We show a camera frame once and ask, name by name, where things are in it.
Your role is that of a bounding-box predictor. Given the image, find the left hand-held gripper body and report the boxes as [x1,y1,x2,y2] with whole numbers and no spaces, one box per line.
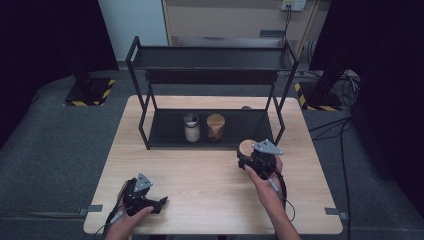
[122,173,155,218]

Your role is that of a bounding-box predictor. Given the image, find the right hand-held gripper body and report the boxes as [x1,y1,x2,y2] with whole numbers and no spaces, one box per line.
[247,139,285,181]

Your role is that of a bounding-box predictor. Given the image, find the wooden lid jar pale contents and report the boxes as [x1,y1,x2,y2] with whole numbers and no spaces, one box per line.
[238,139,259,158]

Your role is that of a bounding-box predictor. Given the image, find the wooden lid jar dark contents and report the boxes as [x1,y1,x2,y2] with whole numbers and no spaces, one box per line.
[206,113,227,143]

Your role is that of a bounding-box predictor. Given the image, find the glass jar with metal lid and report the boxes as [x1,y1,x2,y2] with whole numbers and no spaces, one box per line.
[183,113,202,144]

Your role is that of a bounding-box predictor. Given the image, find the black metal two-tier shelf rack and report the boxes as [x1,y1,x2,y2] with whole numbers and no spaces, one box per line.
[125,35,300,151]

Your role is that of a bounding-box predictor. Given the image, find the person's left hand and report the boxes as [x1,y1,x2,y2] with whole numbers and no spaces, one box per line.
[103,181,156,240]

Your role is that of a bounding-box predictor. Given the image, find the person's right hand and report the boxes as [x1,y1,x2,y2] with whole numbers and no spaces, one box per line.
[243,155,285,209]

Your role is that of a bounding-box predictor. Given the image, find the grey tape strip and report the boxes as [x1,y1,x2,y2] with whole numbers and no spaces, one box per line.
[78,204,104,217]
[324,207,350,221]

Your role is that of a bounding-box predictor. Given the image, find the black stand with striped base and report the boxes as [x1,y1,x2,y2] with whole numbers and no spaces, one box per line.
[293,58,344,112]
[63,56,117,108]

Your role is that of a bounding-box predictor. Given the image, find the beige cabinet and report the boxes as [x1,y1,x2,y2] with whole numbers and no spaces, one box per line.
[161,0,332,48]

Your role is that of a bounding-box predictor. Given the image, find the dark curtain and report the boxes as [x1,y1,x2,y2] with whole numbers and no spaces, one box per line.
[309,0,424,209]
[0,0,120,146]

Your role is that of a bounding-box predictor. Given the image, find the left hand-held gripper cable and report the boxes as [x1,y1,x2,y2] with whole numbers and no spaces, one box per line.
[95,201,125,239]

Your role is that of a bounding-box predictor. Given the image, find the hand-held gripper cable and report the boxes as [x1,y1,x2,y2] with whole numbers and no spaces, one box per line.
[264,163,297,223]
[95,201,125,239]

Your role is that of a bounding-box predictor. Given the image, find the right hand-held gripper cable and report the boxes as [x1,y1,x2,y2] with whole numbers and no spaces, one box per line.
[264,163,297,223]

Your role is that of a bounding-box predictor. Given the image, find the long black floor cable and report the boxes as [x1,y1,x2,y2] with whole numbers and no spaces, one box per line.
[308,116,353,240]

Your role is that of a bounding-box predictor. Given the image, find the tangled cable bundle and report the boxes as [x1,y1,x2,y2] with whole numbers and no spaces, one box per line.
[337,69,362,108]

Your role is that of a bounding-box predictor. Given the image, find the black socket cable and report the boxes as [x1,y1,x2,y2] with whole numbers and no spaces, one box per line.
[281,4,293,47]

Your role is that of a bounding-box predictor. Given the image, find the white wall socket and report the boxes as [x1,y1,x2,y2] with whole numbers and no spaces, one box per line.
[280,0,308,12]

